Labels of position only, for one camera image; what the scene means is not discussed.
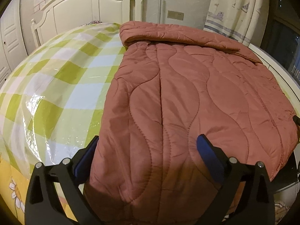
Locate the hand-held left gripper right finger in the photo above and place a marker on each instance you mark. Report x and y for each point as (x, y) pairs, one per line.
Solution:
(208, 154)

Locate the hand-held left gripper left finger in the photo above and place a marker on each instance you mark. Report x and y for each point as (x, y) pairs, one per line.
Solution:
(83, 164)

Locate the red quilted blanket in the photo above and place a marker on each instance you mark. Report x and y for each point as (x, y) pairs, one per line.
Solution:
(175, 98)

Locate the yellow floral bed sheet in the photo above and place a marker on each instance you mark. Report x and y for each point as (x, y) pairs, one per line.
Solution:
(11, 175)

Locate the green checked bed sheet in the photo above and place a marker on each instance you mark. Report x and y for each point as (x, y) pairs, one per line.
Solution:
(58, 75)

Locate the white ledge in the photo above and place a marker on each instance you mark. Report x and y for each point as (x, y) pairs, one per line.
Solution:
(276, 65)

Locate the dark window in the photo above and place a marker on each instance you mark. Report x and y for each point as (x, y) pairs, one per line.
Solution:
(286, 42)

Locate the patterned pillow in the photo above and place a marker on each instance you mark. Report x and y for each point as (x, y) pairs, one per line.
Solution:
(92, 22)

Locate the white wardrobe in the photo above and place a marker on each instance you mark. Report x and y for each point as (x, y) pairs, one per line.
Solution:
(11, 39)

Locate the printed cream curtain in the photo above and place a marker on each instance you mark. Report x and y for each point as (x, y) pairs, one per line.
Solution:
(234, 9)

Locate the white wooden bed headboard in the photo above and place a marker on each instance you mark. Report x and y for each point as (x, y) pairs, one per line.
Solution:
(77, 4)

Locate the wall switch panel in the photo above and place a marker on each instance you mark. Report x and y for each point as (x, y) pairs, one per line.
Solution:
(175, 15)

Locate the thin wall pipe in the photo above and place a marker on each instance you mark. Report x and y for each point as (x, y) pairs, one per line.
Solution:
(159, 7)

